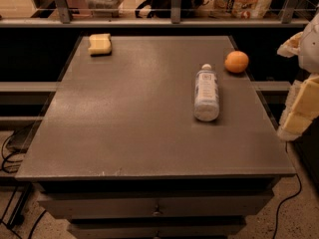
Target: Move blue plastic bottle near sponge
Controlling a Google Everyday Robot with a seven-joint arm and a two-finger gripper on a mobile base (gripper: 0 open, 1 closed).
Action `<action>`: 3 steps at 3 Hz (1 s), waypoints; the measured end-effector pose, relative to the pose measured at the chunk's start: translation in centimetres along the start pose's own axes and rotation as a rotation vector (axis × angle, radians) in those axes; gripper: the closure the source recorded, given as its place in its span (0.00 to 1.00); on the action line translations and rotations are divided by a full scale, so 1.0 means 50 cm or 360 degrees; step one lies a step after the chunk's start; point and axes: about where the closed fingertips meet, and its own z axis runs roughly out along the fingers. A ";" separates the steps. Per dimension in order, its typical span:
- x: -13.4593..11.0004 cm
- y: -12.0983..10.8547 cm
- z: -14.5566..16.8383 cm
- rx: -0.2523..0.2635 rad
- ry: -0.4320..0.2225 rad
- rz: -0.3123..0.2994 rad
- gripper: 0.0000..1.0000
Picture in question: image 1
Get clear plastic container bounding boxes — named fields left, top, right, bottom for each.
left=86, top=0, right=124, bottom=18

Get grey metal shelf rail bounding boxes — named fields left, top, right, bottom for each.
left=0, top=0, right=318, bottom=28

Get grey drawer cabinet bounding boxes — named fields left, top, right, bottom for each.
left=17, top=36, right=295, bottom=226

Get black cable right floor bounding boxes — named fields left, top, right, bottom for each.
left=271, top=142, right=303, bottom=239

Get black bag on shelf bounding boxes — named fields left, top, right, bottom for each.
left=135, top=0, right=207, bottom=18

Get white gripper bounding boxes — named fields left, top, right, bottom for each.
left=277, top=14, right=319, bottom=141

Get orange fruit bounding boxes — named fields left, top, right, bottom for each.
left=224, top=51, right=249, bottom=74

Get lower drawer with knob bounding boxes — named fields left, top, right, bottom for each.
left=68, top=222, right=245, bottom=239

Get black cables left floor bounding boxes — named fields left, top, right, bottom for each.
left=0, top=122, right=48, bottom=239

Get blue plastic bottle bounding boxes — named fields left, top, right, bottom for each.
left=193, top=64, right=219, bottom=121

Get yellow sponge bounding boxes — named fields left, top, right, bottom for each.
left=88, top=33, right=112, bottom=56

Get drawer with knob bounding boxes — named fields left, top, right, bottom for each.
left=38, top=190, right=273, bottom=220
left=68, top=222, right=245, bottom=239

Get printed snack bag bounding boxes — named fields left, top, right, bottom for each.
left=210, top=0, right=272, bottom=19

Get upper drawer with knob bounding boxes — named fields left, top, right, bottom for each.
left=38, top=190, right=273, bottom=220

